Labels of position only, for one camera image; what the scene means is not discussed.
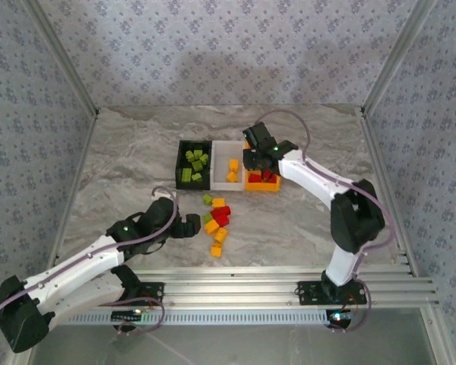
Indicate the orange lego brick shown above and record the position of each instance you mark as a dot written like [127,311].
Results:
[232,176]
[211,226]
[233,164]
[218,202]
[216,249]
[220,234]

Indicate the orange plastic bin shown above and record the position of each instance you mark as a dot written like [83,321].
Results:
[262,187]

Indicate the white plastic bin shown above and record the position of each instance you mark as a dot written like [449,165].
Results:
[222,159]

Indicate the long green lego brick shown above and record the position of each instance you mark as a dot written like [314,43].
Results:
[186,175]

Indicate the black plastic bin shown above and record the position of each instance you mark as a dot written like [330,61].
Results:
[179,163]

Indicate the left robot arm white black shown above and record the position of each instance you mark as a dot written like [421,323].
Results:
[87,272]

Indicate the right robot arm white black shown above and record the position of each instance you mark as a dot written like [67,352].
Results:
[308,182]

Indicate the small circuit board with LEDs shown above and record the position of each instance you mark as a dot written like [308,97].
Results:
[340,317]
[127,315]

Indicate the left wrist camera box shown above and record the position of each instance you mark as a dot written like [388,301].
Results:
[160,194]

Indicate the aluminium table edge rail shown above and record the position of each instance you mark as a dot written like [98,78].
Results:
[228,270]

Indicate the wide aluminium base rail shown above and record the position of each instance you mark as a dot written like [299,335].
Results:
[228,292]

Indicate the aluminium side rail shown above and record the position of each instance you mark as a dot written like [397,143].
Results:
[78,171]
[381,171]

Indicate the aluminium upright post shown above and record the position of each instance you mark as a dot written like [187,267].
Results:
[66,57]
[394,57]

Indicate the aluminium frame leg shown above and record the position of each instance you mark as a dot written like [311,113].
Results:
[439,342]

